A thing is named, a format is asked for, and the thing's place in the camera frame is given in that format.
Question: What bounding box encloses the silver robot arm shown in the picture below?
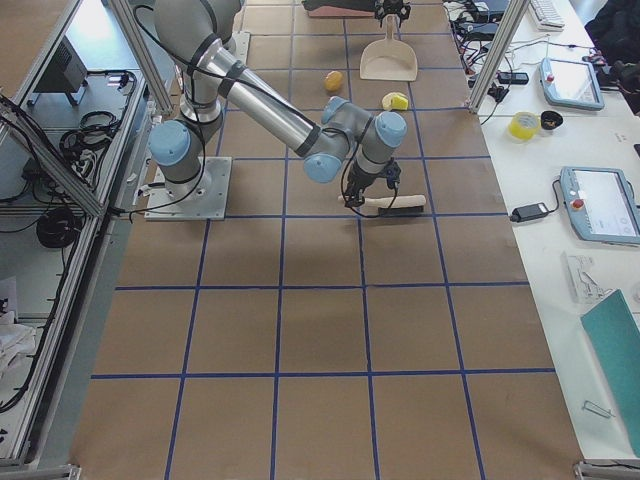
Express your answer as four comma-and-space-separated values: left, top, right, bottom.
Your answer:
153, 1, 407, 208

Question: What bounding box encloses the blue teach pendant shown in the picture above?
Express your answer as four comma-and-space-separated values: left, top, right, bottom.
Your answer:
539, 57, 604, 111
559, 166, 639, 246

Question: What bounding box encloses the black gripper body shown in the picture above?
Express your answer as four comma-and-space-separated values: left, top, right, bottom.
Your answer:
343, 160, 392, 206
374, 0, 411, 20

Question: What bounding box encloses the yellow tape roll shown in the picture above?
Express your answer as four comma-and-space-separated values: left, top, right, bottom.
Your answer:
507, 112, 541, 141

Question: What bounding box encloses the white crumpled cloth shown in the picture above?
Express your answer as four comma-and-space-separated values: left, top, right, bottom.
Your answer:
0, 279, 38, 381

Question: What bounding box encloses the yellow green sponge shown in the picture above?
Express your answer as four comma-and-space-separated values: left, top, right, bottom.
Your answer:
390, 94, 409, 111

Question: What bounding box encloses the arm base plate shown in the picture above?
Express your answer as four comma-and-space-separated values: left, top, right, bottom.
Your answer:
220, 31, 251, 64
144, 156, 232, 221

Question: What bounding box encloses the blue teach pendant near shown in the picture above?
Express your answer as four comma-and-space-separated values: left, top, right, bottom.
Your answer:
559, 166, 639, 246

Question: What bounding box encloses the teal folder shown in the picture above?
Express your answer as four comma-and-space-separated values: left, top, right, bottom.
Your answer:
581, 290, 639, 443

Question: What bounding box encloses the blue teach pendant far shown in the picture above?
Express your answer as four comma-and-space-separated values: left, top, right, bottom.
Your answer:
539, 57, 604, 111

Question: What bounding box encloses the beige ring-shaped foam piece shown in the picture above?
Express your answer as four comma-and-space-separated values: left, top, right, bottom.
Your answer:
381, 92, 408, 111

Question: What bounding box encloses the white keyboard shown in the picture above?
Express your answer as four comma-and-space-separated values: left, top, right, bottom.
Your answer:
528, 0, 565, 31

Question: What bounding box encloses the black power brick with cable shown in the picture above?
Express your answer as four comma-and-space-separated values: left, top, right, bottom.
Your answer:
509, 203, 550, 223

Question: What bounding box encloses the aluminium frame post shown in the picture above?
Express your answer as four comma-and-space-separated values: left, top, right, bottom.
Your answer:
468, 0, 528, 114

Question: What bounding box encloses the beige hand brush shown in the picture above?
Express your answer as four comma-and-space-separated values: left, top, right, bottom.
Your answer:
358, 195, 427, 217

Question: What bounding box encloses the beige plastic dustpan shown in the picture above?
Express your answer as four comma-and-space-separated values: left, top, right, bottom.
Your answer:
359, 15, 418, 82

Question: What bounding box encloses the yellow paper ball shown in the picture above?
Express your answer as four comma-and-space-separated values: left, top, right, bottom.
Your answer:
323, 71, 344, 92

